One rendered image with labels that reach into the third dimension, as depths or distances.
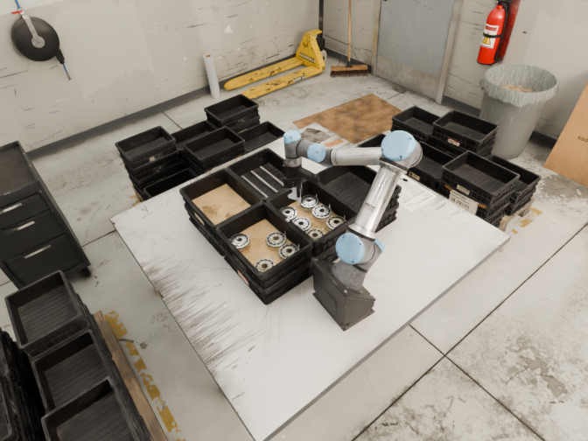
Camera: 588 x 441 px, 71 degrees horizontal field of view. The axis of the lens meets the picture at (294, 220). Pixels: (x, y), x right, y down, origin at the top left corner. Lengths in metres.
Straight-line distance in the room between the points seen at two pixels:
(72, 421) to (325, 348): 1.15
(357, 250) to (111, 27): 3.85
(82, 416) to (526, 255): 2.89
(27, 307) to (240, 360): 1.36
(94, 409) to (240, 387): 0.72
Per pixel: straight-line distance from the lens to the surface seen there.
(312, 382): 1.76
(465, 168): 3.17
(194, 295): 2.07
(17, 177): 3.05
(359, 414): 2.47
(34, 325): 2.63
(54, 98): 4.89
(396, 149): 1.55
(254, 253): 2.00
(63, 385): 2.47
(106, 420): 2.15
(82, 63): 4.85
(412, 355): 2.65
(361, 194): 2.29
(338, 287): 1.68
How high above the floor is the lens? 2.30
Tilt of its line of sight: 43 degrees down
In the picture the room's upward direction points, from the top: 5 degrees counter-clockwise
